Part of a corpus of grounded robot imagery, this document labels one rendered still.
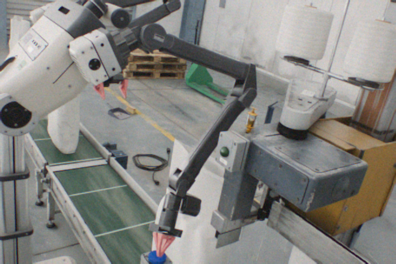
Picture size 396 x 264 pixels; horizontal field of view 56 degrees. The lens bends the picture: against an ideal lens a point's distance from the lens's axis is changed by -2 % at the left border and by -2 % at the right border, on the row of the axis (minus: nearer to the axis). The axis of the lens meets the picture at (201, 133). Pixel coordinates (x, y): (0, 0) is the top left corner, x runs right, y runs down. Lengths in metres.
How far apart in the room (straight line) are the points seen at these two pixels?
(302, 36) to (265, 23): 6.92
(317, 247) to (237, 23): 7.86
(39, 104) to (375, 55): 1.03
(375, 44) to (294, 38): 0.26
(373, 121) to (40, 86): 1.09
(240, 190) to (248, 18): 7.58
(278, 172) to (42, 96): 0.78
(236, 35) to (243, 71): 7.48
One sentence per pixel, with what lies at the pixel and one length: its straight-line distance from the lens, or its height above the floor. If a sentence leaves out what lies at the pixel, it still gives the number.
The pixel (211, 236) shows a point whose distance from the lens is 1.48.
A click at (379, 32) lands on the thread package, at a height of 1.66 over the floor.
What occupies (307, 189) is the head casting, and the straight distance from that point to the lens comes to 0.92.
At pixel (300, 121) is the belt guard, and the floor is 1.39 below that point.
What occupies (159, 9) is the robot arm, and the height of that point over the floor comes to 1.56.
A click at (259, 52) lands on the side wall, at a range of 8.22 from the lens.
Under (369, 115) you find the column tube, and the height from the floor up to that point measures 1.39.
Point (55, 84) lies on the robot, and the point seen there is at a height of 1.33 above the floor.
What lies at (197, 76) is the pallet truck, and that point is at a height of 0.19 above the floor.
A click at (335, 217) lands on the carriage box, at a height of 1.10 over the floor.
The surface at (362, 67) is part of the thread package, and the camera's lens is 1.13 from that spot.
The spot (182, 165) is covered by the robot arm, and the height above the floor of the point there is 1.12.
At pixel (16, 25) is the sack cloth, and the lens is 4.21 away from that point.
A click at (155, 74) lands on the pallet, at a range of 6.83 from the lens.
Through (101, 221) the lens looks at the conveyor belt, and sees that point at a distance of 2.22.
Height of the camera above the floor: 1.69
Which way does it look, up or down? 21 degrees down
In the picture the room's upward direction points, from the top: 10 degrees clockwise
